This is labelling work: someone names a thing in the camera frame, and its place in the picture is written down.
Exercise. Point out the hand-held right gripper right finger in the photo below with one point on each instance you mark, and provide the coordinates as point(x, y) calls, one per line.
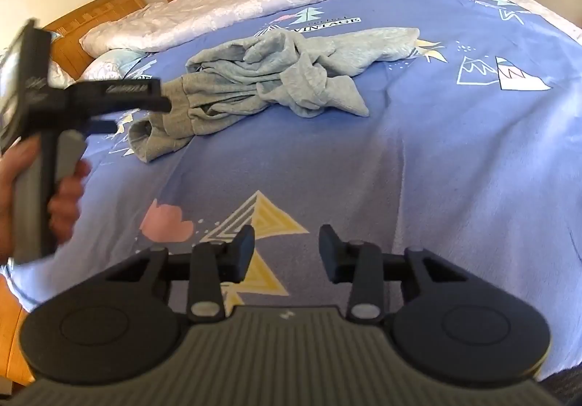
point(329, 254)

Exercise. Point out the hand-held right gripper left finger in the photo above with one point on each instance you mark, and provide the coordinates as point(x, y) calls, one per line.
point(242, 254)

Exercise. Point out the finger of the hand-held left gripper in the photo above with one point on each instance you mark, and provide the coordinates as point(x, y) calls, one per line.
point(122, 95)
point(102, 127)

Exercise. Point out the grey sweatshirt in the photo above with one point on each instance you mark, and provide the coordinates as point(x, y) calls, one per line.
point(291, 70)

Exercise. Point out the person's left hand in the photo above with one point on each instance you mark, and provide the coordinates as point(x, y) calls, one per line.
point(68, 206)

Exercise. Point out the floral pillow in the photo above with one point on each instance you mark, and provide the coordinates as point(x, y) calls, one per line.
point(113, 63)

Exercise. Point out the wooden headboard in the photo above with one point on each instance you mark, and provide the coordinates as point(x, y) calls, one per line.
point(77, 29)

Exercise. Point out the blue printed bedsheet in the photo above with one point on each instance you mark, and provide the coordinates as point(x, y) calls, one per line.
point(432, 169)

